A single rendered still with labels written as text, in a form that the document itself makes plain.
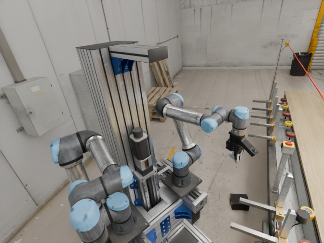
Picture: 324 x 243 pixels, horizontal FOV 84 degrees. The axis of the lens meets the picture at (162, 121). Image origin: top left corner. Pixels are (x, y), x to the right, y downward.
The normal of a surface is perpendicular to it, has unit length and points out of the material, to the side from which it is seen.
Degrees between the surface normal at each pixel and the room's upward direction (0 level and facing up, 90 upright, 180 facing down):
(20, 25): 90
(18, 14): 90
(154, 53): 90
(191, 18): 90
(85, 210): 1
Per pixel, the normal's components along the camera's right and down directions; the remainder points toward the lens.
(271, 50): -0.35, 0.48
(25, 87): 0.93, 0.10
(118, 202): 0.02, -0.90
